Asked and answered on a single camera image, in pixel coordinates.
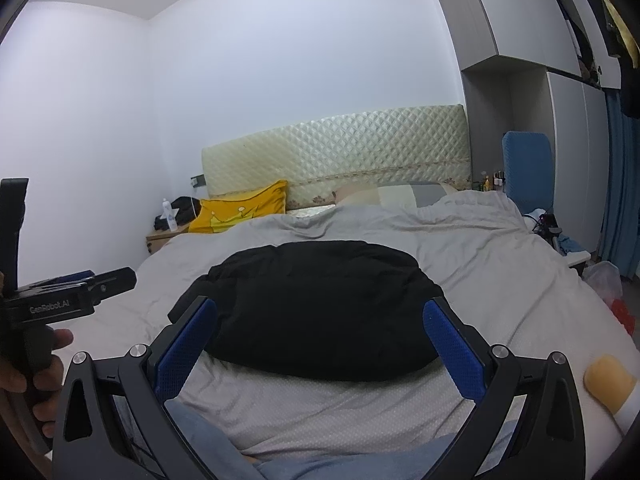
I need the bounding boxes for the person's left hand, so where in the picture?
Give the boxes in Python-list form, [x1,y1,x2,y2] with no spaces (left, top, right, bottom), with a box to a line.
[0,329,75,427]

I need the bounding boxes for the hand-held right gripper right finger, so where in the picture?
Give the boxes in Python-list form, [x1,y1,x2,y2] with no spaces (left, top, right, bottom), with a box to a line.
[423,296,587,480]

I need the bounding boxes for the wooden nightstand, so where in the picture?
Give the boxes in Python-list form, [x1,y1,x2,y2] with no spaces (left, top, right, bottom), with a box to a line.
[146,225,193,253]

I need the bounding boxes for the red plastic bag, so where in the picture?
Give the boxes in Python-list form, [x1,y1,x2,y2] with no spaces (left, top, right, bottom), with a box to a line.
[611,299,636,337]

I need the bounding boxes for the pink beige grey patchwork pillow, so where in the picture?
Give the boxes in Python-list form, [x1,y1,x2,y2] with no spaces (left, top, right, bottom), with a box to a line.
[334,181,458,208]

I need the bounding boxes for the yellow crown print pillow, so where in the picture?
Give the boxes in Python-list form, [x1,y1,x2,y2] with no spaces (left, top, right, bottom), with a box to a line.
[188,180,289,234]

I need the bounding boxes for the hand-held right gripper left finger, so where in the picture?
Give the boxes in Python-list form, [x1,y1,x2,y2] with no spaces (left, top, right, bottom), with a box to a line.
[50,295,219,480]

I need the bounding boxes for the cream quilted headboard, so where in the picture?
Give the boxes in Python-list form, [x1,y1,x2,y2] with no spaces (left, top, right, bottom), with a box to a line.
[201,104,473,211]

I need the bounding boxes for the person's blue trousers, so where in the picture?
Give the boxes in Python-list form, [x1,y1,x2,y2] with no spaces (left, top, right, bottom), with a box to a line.
[165,400,516,480]

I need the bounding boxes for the white desk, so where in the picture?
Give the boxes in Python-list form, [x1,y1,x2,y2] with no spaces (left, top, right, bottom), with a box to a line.
[562,249,597,267]

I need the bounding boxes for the grey duvet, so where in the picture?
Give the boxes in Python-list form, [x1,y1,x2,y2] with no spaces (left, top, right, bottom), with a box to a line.
[135,191,637,366]

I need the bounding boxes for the white dotted bed sheet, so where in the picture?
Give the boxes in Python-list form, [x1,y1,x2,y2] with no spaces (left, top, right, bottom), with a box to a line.
[95,342,628,463]

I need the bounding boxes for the grey white wardrobe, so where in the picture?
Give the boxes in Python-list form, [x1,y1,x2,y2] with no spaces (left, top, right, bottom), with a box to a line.
[457,0,640,266]

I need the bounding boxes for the black cloth on nightstand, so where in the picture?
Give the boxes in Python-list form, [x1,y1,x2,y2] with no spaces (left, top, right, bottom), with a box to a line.
[171,196,203,223]

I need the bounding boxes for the blue chair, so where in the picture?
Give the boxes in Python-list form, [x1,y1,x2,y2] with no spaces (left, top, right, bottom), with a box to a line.
[501,131,556,221]

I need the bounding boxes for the black device with cables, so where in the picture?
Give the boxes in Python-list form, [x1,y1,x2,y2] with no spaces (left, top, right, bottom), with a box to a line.
[536,213,564,242]

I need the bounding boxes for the blue curtain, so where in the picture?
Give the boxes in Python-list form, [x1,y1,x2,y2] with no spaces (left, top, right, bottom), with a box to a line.
[597,87,640,278]

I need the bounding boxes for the black puffer jacket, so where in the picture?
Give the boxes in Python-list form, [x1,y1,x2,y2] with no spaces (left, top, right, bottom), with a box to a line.
[167,240,446,383]

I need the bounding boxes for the white plastic bag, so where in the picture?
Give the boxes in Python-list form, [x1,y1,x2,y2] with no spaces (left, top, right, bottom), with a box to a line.
[582,260,623,307]

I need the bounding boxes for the pale patterned pillow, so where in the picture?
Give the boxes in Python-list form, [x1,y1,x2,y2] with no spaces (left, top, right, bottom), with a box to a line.
[286,204,337,220]

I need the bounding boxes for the yellow plush toy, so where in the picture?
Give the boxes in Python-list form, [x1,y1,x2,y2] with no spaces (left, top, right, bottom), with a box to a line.
[585,355,637,416]

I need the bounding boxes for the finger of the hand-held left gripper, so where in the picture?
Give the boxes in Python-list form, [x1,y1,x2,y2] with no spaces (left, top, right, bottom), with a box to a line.
[89,267,137,307]
[37,269,97,287]

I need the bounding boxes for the row of small bottles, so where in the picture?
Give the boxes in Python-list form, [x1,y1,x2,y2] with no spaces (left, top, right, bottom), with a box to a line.
[472,170,506,192]

